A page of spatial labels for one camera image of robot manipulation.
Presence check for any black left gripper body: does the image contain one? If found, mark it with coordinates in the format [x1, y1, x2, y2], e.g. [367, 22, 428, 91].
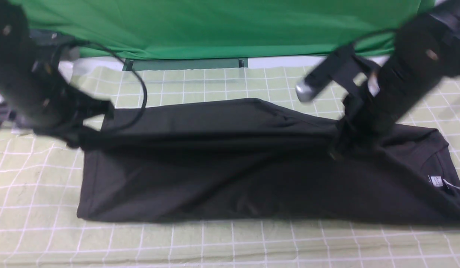
[0, 63, 114, 148]

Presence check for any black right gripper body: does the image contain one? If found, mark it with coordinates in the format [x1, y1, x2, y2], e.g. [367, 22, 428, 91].
[329, 56, 444, 159]

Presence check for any dark gray long-sleeved shirt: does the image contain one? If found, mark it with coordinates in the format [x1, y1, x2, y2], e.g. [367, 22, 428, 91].
[77, 98, 460, 227]

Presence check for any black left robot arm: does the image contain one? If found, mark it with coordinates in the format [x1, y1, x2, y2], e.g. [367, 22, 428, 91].
[0, 0, 114, 150]

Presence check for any gray black right robot arm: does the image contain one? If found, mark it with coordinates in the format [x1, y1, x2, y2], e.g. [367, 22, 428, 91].
[329, 0, 460, 159]

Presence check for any green checkered table cloth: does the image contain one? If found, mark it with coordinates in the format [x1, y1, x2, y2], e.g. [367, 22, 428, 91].
[0, 57, 460, 268]

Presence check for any green backdrop cloth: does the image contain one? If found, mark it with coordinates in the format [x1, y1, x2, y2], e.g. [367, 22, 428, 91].
[14, 0, 435, 60]

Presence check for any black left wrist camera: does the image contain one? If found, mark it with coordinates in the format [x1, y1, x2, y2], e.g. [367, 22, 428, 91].
[29, 29, 80, 66]

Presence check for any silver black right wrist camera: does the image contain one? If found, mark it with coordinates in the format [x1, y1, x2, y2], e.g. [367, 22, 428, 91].
[295, 44, 380, 102]

